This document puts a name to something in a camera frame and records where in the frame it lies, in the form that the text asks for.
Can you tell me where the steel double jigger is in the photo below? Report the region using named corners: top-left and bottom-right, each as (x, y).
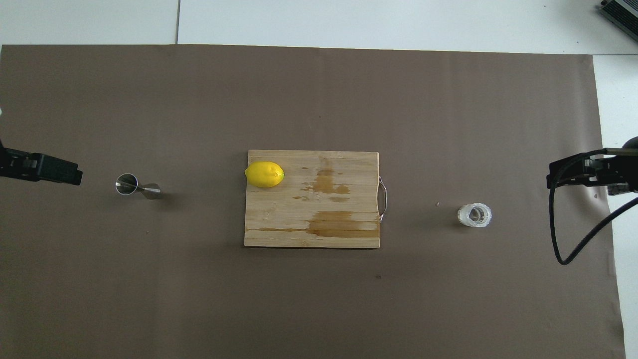
top-left (116, 173), bottom-right (162, 200)

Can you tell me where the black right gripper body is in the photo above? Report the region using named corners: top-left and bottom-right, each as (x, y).
top-left (601, 136), bottom-right (638, 196)

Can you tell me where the grey ribbed metal device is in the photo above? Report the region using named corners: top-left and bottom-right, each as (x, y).
top-left (598, 0), bottom-right (638, 36)

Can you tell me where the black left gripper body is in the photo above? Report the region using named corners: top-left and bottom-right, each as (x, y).
top-left (0, 141), bottom-right (23, 179)

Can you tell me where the clear textured glass cup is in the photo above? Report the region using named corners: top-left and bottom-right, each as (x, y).
top-left (457, 202), bottom-right (493, 229)

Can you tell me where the wooden cutting board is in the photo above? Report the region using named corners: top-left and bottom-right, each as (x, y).
top-left (244, 150), bottom-right (388, 249)

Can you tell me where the brown paper table mat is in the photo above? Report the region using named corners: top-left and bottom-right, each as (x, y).
top-left (0, 44), bottom-right (626, 359)

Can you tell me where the yellow lemon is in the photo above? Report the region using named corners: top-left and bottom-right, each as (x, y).
top-left (244, 161), bottom-right (285, 188)

